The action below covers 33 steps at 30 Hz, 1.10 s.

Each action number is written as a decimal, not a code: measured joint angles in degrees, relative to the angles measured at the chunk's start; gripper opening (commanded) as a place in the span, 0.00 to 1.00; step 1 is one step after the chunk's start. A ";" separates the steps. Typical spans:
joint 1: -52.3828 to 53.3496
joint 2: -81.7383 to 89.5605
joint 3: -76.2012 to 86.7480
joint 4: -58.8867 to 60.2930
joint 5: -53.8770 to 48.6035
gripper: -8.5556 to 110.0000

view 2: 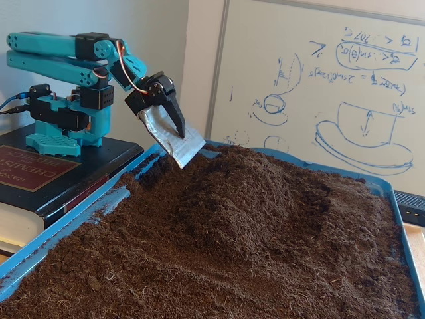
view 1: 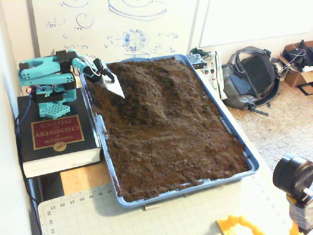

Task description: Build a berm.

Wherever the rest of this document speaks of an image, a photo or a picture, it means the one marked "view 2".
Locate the brown soil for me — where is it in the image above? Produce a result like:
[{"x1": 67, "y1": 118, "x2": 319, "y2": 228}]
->
[{"x1": 0, "y1": 144, "x2": 418, "y2": 319}]

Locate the blue cable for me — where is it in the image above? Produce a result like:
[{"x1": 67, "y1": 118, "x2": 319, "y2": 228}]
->
[{"x1": 0, "y1": 92, "x2": 31, "y2": 111}]

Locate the whiteboard with blue drawings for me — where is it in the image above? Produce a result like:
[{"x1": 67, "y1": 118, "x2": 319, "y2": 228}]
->
[{"x1": 204, "y1": 0, "x2": 425, "y2": 197}]

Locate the black cable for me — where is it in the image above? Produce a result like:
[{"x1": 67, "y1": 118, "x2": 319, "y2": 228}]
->
[{"x1": 0, "y1": 106, "x2": 31, "y2": 116}]

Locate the perforated black box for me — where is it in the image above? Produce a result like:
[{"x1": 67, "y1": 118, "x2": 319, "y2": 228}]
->
[{"x1": 392, "y1": 189, "x2": 425, "y2": 227}]

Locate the blue plastic tray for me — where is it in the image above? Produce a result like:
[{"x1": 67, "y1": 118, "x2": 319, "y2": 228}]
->
[{"x1": 0, "y1": 138, "x2": 425, "y2": 319}]

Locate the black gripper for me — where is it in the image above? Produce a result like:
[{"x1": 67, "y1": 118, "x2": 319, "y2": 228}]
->
[{"x1": 124, "y1": 71, "x2": 207, "y2": 170}]

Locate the black chemistry physics handbook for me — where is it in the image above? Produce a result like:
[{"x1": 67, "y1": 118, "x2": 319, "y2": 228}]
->
[{"x1": 0, "y1": 124, "x2": 145, "y2": 257}]

